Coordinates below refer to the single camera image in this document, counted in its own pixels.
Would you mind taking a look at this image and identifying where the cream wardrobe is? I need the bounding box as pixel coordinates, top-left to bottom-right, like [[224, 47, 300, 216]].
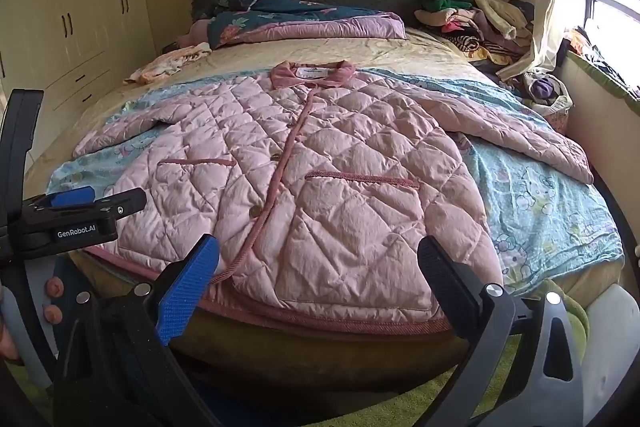
[[0, 0, 156, 118]]

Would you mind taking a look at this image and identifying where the pink pillow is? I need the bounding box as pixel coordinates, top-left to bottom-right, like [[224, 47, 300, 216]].
[[177, 19, 211, 48]]

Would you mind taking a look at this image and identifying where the basket of clothes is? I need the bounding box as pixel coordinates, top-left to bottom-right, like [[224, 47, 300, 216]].
[[520, 69, 573, 128]]

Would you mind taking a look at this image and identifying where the pink quilted jacket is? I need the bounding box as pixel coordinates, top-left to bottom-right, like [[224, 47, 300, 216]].
[[74, 61, 595, 337]]

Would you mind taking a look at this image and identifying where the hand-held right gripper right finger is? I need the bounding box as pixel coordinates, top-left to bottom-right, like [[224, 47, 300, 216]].
[[417, 234, 586, 427]]

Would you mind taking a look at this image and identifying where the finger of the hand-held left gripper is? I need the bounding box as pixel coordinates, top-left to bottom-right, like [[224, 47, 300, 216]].
[[30, 186, 98, 212], [97, 188, 147, 224]]

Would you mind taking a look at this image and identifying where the teal floral quilt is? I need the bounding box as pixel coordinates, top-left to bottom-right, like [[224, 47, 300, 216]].
[[202, 0, 407, 49]]

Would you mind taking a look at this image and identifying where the light blue cartoon bedsheet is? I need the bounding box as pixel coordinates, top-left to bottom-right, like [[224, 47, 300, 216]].
[[47, 67, 626, 295]]

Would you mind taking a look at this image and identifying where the green window seat cushion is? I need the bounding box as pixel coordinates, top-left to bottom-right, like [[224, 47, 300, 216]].
[[565, 27, 640, 102]]

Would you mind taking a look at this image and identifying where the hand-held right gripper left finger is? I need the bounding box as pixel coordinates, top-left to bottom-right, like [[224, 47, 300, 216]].
[[52, 234, 223, 427]]

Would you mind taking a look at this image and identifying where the person's left hand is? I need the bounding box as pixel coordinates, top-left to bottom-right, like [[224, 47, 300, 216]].
[[0, 278, 63, 360]]

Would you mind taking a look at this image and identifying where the pile of mixed clothes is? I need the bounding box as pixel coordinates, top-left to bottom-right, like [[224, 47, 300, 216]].
[[414, 0, 538, 65]]

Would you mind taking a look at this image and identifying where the peach floral cloth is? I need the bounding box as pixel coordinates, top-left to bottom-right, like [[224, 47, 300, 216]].
[[124, 42, 213, 85]]

